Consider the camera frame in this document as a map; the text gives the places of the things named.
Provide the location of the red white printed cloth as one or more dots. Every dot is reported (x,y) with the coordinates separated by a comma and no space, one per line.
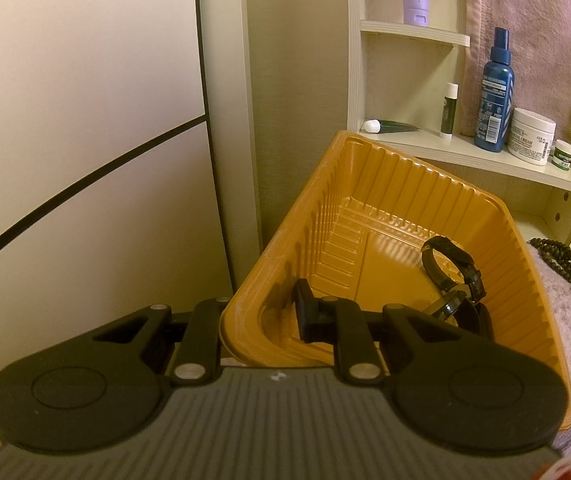
(570,462)

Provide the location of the white lip balm stick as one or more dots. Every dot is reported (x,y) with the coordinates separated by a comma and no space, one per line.
(448,110)

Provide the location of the cream wooden shelf unit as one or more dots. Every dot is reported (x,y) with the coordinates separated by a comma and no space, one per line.
(465,152)

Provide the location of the blue spray bottle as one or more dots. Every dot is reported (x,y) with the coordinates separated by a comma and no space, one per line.
(493,100)

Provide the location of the orange plastic tray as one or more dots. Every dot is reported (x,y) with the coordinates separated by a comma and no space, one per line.
(380,195)

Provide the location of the white cream jar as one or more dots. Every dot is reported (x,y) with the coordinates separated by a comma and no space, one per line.
(530,135)

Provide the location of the pink towel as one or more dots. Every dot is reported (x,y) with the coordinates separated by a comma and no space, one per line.
(540,20)

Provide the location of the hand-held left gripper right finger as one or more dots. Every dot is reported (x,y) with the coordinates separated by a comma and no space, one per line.
(308,315)

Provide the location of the black wrist watch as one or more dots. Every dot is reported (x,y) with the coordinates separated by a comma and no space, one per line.
(475,280)

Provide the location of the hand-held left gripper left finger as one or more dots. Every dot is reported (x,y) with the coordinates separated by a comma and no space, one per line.
(205,330)

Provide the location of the small green label jar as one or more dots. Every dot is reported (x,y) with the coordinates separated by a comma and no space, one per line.
(563,157)

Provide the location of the white wardrobe door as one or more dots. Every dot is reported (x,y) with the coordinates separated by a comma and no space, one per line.
(90,110)

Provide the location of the dark green small tube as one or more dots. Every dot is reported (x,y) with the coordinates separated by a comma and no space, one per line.
(398,126)

